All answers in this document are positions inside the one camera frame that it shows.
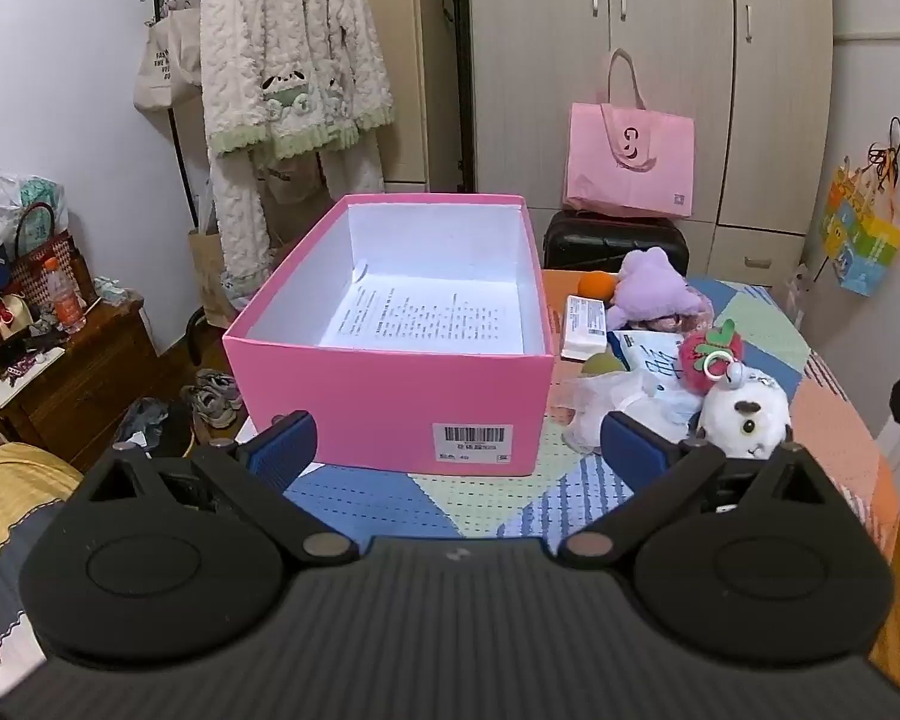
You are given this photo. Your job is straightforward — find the white tissue pack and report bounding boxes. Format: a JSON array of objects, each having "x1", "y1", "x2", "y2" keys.
[{"x1": 560, "y1": 294, "x2": 612, "y2": 361}]

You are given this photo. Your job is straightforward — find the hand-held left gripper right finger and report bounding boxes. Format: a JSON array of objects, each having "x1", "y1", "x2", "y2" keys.
[{"x1": 559, "y1": 411, "x2": 830, "y2": 567}]

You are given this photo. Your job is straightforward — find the brown paper bag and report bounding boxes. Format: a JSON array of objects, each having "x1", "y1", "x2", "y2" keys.
[{"x1": 187, "y1": 225, "x2": 233, "y2": 327}]

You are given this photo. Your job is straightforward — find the yellow blanket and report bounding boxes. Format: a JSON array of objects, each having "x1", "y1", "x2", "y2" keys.
[{"x1": 0, "y1": 442, "x2": 83, "y2": 601}]

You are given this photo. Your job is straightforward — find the purple plush toy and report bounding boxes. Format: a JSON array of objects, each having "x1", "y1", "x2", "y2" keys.
[{"x1": 609, "y1": 246, "x2": 710, "y2": 331}]

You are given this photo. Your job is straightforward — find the woven basket bag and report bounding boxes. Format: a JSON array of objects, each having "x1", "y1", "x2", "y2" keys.
[{"x1": 7, "y1": 202, "x2": 98, "y2": 316}]

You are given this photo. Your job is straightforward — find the black suitcase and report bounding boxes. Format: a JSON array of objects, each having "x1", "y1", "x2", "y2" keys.
[{"x1": 544, "y1": 210, "x2": 689, "y2": 278}]

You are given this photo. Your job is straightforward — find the orange drink bottle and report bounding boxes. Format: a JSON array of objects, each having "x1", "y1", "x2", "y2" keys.
[{"x1": 41, "y1": 256, "x2": 87, "y2": 335}]

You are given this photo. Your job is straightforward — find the black coat rack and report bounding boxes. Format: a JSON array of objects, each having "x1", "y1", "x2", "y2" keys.
[{"x1": 150, "y1": 0, "x2": 230, "y2": 368}]

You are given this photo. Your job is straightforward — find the white teal plastic pack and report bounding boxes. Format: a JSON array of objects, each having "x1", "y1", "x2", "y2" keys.
[{"x1": 0, "y1": 172, "x2": 68, "y2": 233}]

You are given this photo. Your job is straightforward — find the red strawberry plush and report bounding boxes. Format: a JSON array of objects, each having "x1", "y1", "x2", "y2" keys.
[{"x1": 679, "y1": 319, "x2": 745, "y2": 395}]

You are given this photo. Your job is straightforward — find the beige hanging cloth bag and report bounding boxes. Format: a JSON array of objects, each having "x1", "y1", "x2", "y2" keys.
[{"x1": 259, "y1": 154, "x2": 331, "y2": 248}]

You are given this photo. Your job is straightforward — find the pink tote bag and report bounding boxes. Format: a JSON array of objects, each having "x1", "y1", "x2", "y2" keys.
[{"x1": 562, "y1": 49, "x2": 696, "y2": 220}]

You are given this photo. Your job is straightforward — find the beige wardrobe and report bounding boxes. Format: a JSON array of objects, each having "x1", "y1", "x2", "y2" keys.
[{"x1": 379, "y1": 0, "x2": 837, "y2": 286}]

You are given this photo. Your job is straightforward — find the blue white mask pack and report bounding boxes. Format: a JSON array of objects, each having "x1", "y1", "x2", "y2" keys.
[{"x1": 607, "y1": 330, "x2": 706, "y2": 421}]

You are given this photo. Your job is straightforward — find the canvas tote bag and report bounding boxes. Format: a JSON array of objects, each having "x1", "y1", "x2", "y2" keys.
[{"x1": 133, "y1": 0, "x2": 203, "y2": 113}]

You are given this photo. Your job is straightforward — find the colourful gift bag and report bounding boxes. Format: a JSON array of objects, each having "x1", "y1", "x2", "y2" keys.
[{"x1": 825, "y1": 118, "x2": 900, "y2": 299}]

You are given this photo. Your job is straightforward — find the wooden cabinet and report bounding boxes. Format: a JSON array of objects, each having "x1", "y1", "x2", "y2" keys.
[{"x1": 0, "y1": 292, "x2": 158, "y2": 473}]

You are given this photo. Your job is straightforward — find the dark bag on floor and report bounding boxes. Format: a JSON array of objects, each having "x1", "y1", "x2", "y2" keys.
[{"x1": 112, "y1": 397, "x2": 196, "y2": 458}]

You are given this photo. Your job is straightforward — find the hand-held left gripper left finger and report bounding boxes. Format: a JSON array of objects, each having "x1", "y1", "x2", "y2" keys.
[{"x1": 82, "y1": 411, "x2": 357, "y2": 567}]

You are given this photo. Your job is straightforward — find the grey sneaker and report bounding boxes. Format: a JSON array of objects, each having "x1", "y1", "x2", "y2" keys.
[
  {"x1": 195, "y1": 369, "x2": 243, "y2": 410},
  {"x1": 181, "y1": 386, "x2": 238, "y2": 430}
]

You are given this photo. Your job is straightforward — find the white plastic bag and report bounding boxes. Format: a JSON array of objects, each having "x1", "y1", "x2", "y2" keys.
[{"x1": 562, "y1": 371, "x2": 702, "y2": 455}]

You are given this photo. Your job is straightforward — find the fluffy white cardigan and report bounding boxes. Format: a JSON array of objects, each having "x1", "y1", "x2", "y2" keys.
[{"x1": 199, "y1": 0, "x2": 395, "y2": 160}]

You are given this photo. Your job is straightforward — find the pink cardboard box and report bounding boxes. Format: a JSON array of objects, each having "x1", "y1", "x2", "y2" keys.
[{"x1": 222, "y1": 193, "x2": 554, "y2": 477}]

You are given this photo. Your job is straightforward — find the cream bag with red ribbon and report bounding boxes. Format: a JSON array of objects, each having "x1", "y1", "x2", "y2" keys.
[{"x1": 0, "y1": 292, "x2": 35, "y2": 372}]

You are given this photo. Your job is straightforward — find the green round soft toy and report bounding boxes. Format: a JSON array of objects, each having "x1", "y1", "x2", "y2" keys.
[{"x1": 583, "y1": 351, "x2": 631, "y2": 380}]

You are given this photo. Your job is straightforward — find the fluffy white trousers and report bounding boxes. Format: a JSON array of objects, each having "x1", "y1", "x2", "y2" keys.
[{"x1": 208, "y1": 127, "x2": 385, "y2": 310}]

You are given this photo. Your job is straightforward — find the white plush dog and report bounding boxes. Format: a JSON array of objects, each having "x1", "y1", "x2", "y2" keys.
[{"x1": 694, "y1": 371, "x2": 794, "y2": 460}]

